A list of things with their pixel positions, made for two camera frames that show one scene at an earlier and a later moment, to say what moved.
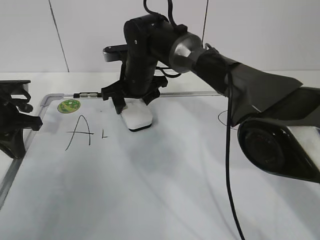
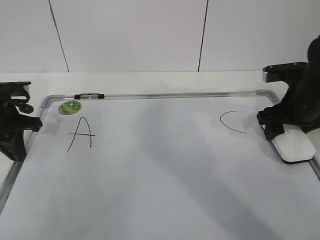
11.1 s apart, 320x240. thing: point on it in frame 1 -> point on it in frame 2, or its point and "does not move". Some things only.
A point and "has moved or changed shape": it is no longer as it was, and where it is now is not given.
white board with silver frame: x=85 y=176 does not move
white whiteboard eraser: x=137 y=115 has moved or changed shape
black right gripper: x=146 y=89 -> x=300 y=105
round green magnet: x=68 y=106 does not move
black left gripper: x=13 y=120 does not move
